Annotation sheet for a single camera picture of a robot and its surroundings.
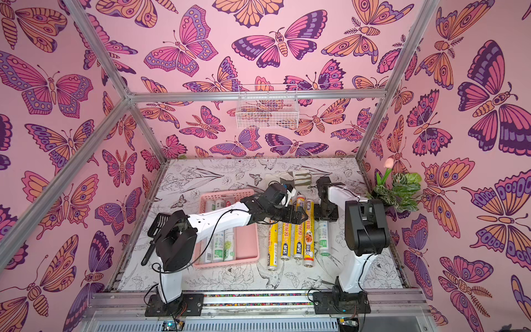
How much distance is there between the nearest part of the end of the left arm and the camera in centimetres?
64

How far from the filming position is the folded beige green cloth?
1.12 m

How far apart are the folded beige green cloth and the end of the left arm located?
0.35 m
